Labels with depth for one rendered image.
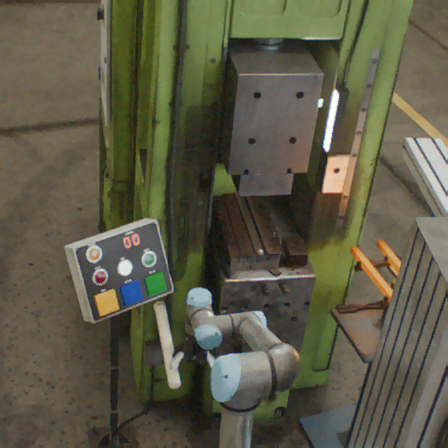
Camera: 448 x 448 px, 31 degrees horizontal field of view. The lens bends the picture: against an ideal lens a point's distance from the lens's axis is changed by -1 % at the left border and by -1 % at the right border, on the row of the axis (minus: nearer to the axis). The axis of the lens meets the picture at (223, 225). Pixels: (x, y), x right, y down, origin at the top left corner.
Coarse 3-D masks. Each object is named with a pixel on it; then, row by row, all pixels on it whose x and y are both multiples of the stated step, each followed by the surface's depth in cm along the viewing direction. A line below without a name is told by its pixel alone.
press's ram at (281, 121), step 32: (256, 64) 274; (288, 64) 276; (224, 96) 289; (256, 96) 273; (288, 96) 275; (320, 96) 277; (224, 128) 291; (256, 128) 280; (288, 128) 283; (224, 160) 293; (256, 160) 289; (288, 160) 291
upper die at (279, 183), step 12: (240, 180) 293; (252, 180) 294; (264, 180) 295; (276, 180) 296; (288, 180) 297; (240, 192) 296; (252, 192) 297; (264, 192) 298; (276, 192) 299; (288, 192) 300
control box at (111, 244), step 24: (96, 240) 280; (120, 240) 285; (144, 240) 290; (72, 264) 280; (96, 264) 280; (120, 264) 285; (144, 264) 291; (96, 288) 281; (120, 288) 286; (144, 288) 291; (168, 288) 297; (96, 312) 281; (120, 312) 287
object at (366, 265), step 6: (354, 246) 317; (354, 252) 315; (360, 252) 315; (354, 258) 315; (360, 258) 312; (366, 264) 309; (366, 270) 308; (372, 270) 306; (372, 276) 304; (378, 276) 304; (378, 282) 301; (384, 282) 301; (384, 288) 298; (390, 288) 299; (384, 294) 298; (390, 294) 296
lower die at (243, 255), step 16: (224, 208) 340; (240, 208) 338; (256, 208) 340; (224, 224) 331; (240, 224) 330; (256, 224) 330; (224, 240) 324; (240, 240) 322; (240, 256) 315; (256, 256) 316; (272, 256) 318
